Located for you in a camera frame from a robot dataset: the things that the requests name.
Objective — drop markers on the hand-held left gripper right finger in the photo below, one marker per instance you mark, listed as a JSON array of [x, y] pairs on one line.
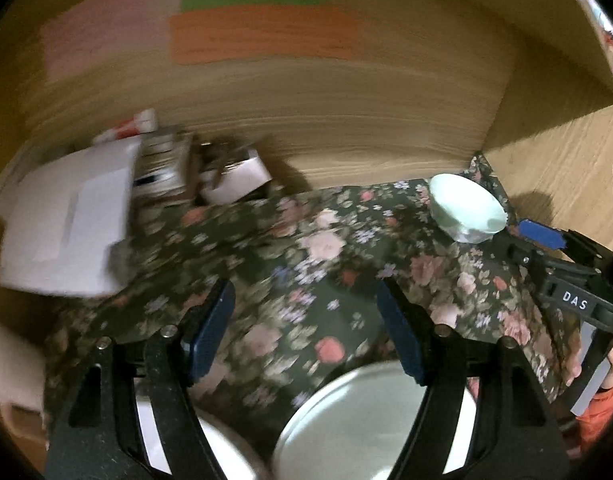
[[399, 332]]

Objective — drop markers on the dark floral cloth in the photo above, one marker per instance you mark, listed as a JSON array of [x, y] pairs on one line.
[[306, 240]]

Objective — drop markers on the small white box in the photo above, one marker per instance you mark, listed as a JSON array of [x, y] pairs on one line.
[[241, 175]]

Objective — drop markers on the stack of white papers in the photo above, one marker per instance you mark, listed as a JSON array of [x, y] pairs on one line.
[[61, 220]]

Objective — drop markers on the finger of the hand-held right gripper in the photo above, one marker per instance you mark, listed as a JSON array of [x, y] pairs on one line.
[[516, 255], [541, 233]]

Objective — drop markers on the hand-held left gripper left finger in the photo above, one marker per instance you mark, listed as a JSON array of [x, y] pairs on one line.
[[211, 332]]

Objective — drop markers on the light green bowl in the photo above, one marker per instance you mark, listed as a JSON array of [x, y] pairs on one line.
[[461, 205]]

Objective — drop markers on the silver packets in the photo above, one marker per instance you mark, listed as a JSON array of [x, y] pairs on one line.
[[161, 160]]

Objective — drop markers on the orange sticky note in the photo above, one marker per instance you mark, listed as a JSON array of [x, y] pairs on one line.
[[261, 35]]

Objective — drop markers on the large white plate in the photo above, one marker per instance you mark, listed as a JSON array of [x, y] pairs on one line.
[[356, 420]]

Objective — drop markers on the person's right forearm orange sleeve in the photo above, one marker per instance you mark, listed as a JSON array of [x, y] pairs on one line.
[[604, 415]]

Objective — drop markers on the pink sticky note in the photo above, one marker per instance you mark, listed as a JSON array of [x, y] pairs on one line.
[[101, 35]]

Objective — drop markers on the red and white tube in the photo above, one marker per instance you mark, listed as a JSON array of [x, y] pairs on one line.
[[136, 125]]

